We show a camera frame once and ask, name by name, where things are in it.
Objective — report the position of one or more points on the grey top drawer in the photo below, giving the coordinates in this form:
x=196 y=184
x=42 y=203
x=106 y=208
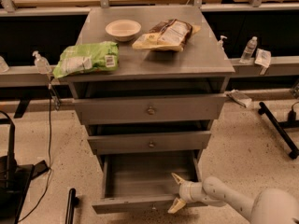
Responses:
x=146 y=109

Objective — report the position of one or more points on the black bar on floor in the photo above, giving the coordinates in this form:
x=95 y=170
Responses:
x=72 y=202

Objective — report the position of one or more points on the clear water bottle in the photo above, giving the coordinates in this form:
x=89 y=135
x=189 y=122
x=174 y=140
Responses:
x=248 y=50

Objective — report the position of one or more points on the grey drawer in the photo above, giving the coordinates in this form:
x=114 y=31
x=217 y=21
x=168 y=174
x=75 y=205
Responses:
x=148 y=142
x=144 y=181
x=146 y=109

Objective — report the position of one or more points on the folded cloth on ledge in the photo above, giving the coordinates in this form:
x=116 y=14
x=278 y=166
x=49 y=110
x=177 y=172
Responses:
x=240 y=98

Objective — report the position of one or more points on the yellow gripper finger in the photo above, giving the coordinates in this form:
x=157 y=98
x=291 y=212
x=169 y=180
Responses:
x=177 y=204
x=179 y=180

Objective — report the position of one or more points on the left hand sanitizer bottle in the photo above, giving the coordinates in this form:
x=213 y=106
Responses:
x=41 y=63

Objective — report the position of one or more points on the green chip bag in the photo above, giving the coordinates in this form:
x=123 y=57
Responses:
x=87 y=58

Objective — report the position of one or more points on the brown yellow snack bag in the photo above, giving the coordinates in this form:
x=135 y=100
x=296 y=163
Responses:
x=167 y=35

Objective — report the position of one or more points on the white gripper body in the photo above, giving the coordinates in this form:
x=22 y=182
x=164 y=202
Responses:
x=186 y=191

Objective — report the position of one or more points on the grey metal drawer cabinet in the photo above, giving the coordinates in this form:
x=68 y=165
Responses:
x=201 y=68

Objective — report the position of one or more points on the white wipe packet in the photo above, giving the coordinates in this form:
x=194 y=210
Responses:
x=263 y=57

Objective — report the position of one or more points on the small pump bottle right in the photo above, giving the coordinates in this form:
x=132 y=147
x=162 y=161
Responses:
x=221 y=41

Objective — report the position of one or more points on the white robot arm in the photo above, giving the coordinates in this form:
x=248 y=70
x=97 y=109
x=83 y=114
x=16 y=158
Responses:
x=270 y=206

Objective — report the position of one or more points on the black stand left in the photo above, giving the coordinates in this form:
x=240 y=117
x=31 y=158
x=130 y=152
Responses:
x=14 y=178

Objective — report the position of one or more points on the grey bottom drawer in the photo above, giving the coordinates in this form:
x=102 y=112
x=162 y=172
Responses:
x=144 y=181

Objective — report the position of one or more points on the grey middle drawer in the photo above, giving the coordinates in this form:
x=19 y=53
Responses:
x=148 y=142

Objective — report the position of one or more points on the white paper bowl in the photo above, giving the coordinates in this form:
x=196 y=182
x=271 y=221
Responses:
x=123 y=30

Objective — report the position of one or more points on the black stand base right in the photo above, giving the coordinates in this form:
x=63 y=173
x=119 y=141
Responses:
x=281 y=126

